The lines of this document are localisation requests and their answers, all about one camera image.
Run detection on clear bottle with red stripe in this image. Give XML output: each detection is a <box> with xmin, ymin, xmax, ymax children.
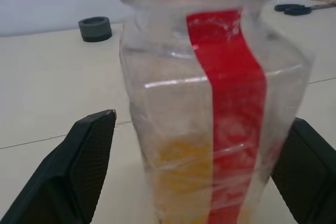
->
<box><xmin>117</xmin><ymin>0</ymin><xmax>314</xmax><ymax>224</ymax></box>

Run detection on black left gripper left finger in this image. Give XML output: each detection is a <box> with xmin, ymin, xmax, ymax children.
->
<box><xmin>0</xmin><ymin>109</ymin><xmax>117</xmax><ymax>224</ymax></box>

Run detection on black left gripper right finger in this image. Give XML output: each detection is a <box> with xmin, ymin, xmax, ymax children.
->
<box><xmin>269</xmin><ymin>117</ymin><xmax>336</xmax><ymax>224</ymax></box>

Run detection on dark grey round cap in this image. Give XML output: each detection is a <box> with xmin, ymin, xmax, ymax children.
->
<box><xmin>78</xmin><ymin>16</ymin><xmax>113</xmax><ymax>42</ymax></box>

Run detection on black handled scissors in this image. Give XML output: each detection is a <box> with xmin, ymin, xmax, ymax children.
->
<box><xmin>274</xmin><ymin>3</ymin><xmax>336</xmax><ymax>16</ymax></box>

